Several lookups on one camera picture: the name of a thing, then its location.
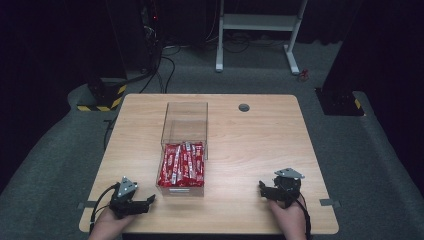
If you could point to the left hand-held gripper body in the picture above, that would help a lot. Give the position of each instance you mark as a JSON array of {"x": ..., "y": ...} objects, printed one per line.
[{"x": 124, "y": 200}]

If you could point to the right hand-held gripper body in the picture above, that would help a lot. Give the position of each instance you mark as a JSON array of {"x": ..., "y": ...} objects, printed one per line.
[{"x": 287, "y": 186}]

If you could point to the person's left hand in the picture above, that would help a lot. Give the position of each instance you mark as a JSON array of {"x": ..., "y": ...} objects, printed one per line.
[{"x": 108, "y": 226}]

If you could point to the person's right hand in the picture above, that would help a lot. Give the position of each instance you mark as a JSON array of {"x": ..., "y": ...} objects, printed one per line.
[{"x": 290, "y": 221}]

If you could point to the low clear plastic box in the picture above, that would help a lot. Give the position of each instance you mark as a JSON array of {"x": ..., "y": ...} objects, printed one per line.
[{"x": 180, "y": 191}]

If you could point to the grey tape strip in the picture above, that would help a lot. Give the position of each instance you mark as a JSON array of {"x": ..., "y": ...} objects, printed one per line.
[
  {"x": 87, "y": 205},
  {"x": 330, "y": 202}
]

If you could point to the pile of red packets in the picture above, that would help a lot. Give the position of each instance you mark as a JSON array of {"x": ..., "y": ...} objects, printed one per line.
[{"x": 181, "y": 165}]

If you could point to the grey round table grommet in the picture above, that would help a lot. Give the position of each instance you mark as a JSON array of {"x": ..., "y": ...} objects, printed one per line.
[{"x": 244, "y": 107}]

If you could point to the tall empty clear plastic box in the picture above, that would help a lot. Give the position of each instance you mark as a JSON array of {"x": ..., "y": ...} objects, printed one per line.
[{"x": 185, "y": 123}]

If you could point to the black column with dark base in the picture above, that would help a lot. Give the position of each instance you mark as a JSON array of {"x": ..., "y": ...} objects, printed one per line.
[{"x": 340, "y": 100}]

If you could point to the black column with striped base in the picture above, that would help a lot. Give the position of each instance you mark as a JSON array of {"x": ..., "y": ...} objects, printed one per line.
[{"x": 106, "y": 95}]

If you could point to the small red floor object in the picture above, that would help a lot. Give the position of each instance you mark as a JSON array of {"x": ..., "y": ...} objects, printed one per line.
[{"x": 303, "y": 75}]

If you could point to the white metal stand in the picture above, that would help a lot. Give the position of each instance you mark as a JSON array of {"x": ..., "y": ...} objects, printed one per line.
[{"x": 256, "y": 22}]

